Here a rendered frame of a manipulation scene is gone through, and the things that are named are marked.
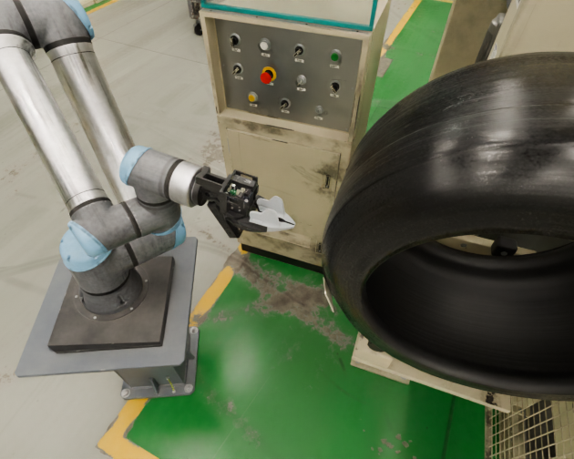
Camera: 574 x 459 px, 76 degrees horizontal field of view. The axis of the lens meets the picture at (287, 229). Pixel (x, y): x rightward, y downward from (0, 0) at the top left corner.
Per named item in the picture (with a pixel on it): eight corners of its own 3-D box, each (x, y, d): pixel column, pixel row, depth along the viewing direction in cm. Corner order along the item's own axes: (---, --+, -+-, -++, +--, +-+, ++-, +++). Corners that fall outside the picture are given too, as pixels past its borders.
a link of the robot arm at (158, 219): (129, 221, 91) (117, 187, 82) (173, 203, 96) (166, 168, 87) (146, 248, 87) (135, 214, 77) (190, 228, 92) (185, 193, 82)
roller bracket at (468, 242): (378, 234, 111) (384, 212, 103) (520, 271, 102) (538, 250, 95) (375, 242, 109) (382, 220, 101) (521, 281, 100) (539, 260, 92)
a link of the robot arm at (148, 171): (145, 168, 86) (137, 133, 78) (193, 184, 84) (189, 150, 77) (120, 194, 80) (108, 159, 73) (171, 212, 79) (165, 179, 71)
